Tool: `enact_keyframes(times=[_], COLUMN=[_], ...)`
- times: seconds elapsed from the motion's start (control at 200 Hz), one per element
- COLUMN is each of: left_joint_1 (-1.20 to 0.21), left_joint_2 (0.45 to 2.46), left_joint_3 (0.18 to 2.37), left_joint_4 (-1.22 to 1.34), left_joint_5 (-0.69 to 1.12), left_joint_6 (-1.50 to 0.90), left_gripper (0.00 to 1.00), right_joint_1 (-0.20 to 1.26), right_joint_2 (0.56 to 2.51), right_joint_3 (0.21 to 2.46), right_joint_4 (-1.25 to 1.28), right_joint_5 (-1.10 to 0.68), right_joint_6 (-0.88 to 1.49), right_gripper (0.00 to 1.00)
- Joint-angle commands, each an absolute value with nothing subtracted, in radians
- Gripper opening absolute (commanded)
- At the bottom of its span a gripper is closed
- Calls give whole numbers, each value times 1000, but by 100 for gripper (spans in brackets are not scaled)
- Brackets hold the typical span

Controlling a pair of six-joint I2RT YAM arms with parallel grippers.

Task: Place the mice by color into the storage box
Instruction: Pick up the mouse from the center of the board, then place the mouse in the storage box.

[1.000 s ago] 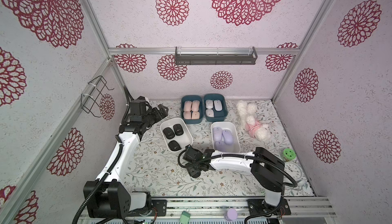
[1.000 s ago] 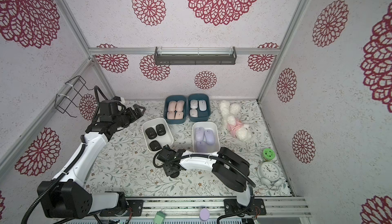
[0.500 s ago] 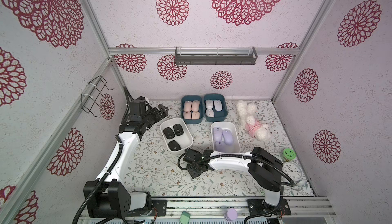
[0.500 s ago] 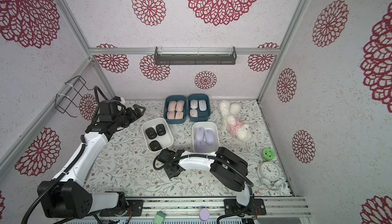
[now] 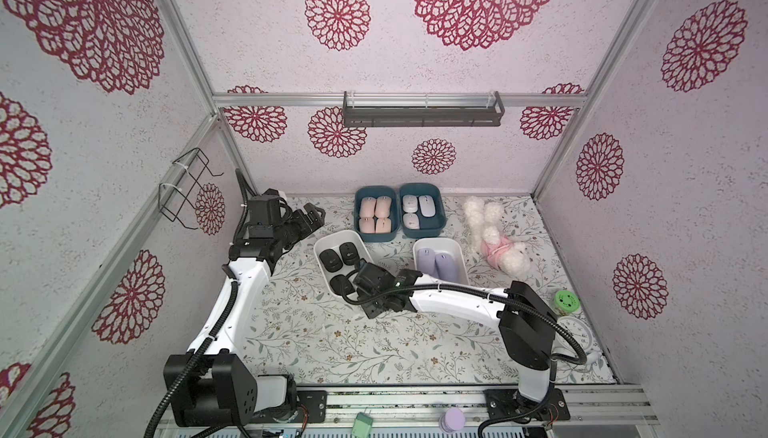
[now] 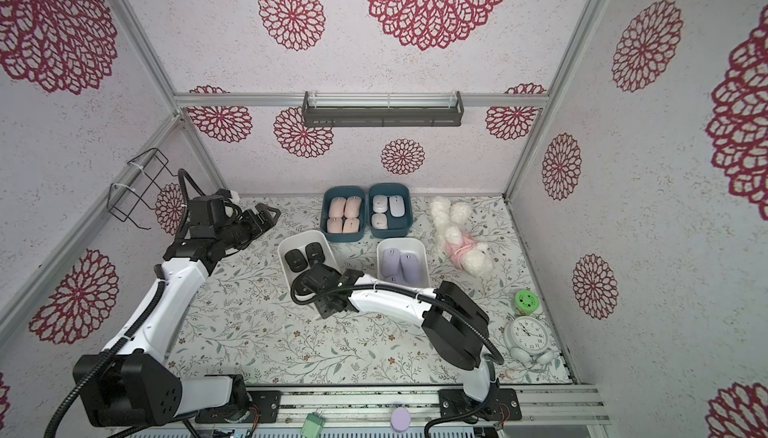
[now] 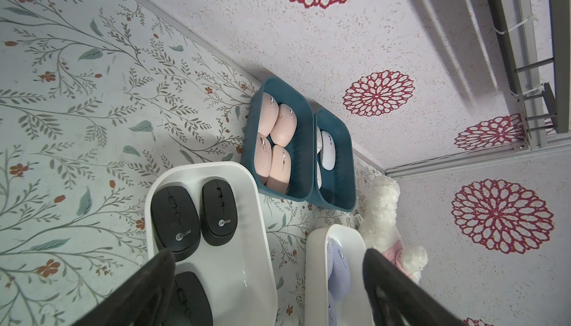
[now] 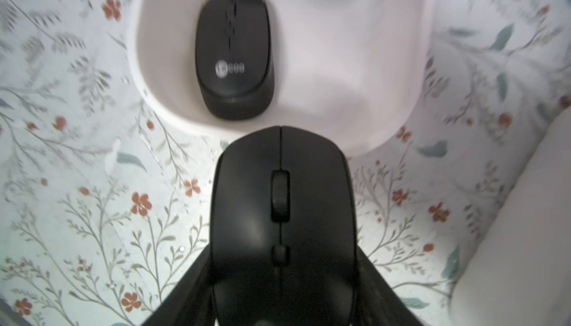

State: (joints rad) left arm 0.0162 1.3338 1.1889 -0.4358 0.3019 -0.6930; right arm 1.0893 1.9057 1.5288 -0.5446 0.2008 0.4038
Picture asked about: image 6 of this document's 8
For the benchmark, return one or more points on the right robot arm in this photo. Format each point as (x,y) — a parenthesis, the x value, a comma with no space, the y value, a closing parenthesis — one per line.
(455,326)

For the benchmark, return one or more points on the purple mouse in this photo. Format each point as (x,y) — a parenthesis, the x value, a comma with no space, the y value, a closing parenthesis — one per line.
(396,279)
(411,268)
(390,262)

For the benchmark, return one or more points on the purple round cap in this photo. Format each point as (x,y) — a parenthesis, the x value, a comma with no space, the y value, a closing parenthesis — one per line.
(400,420)

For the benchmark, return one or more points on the black wire wall rack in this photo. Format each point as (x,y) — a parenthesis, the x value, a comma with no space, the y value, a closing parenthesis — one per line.
(153,188)

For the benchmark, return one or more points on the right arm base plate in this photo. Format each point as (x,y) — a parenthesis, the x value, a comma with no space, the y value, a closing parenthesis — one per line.
(503,405)

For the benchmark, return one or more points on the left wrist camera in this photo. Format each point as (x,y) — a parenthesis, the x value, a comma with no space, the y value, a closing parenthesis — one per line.
(230,195)

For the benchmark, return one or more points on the white alarm clock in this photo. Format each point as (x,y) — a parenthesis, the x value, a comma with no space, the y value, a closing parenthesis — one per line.
(528,341)

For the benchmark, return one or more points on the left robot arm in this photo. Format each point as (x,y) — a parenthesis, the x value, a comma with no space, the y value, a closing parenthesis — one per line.
(127,385)

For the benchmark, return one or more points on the green connector block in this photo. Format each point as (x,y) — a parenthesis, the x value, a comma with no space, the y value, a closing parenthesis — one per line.
(313,426)

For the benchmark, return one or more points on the white plush toy pink dress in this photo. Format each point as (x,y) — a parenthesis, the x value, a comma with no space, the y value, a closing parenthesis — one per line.
(464,251)

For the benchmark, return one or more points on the white mouse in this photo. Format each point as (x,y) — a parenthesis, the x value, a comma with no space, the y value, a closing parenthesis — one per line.
(380,203)
(379,221)
(397,206)

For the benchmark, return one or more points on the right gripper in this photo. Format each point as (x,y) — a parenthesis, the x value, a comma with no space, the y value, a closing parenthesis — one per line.
(309,280)

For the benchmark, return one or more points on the green round toy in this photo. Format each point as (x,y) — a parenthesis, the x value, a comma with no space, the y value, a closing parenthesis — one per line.
(526,302)

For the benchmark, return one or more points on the black mouse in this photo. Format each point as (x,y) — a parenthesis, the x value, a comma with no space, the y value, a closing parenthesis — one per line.
(314,253)
(295,260)

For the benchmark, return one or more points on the teal storage box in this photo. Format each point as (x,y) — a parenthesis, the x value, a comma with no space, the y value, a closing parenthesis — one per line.
(397,227)
(344,191)

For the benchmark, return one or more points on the white tray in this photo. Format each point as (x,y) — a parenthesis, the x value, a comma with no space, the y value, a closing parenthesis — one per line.
(406,244)
(299,241)

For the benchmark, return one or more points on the white tray front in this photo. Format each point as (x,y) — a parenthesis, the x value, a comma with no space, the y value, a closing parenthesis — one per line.
(299,241)

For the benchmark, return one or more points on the dark wall shelf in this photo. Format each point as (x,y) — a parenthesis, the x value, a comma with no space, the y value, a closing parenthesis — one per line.
(382,110)

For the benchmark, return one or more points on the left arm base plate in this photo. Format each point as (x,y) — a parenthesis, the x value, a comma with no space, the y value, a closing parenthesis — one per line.
(261,407)

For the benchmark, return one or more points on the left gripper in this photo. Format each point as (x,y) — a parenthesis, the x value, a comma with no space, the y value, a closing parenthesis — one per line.
(256,226)

